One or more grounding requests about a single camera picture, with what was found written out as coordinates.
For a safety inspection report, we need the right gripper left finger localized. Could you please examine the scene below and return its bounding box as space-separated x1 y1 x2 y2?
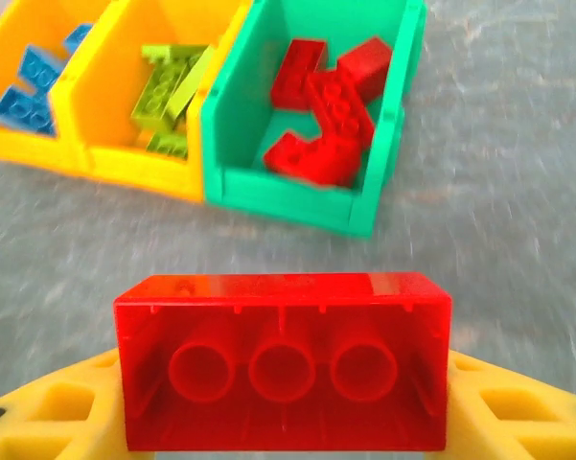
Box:
0 347 128 460

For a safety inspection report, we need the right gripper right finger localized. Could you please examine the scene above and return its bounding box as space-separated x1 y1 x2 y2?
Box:
443 349 576 460

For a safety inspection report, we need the red lego brick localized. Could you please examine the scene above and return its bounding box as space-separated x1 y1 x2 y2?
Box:
270 38 327 109
263 131 365 188
309 71 378 145
337 36 394 100
113 271 454 454

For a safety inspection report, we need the lime green lego brick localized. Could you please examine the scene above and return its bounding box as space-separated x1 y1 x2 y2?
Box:
146 131 191 160
165 45 217 121
130 44 196 131

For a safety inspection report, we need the yellow plastic bin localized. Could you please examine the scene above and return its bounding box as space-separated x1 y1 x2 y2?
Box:
0 0 121 173
52 0 255 205

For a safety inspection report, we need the blue lego brick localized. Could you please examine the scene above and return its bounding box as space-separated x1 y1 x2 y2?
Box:
18 45 64 92
64 23 95 54
0 85 58 136

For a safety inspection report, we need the green plastic bin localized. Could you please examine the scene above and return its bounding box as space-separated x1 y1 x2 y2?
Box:
203 0 427 241

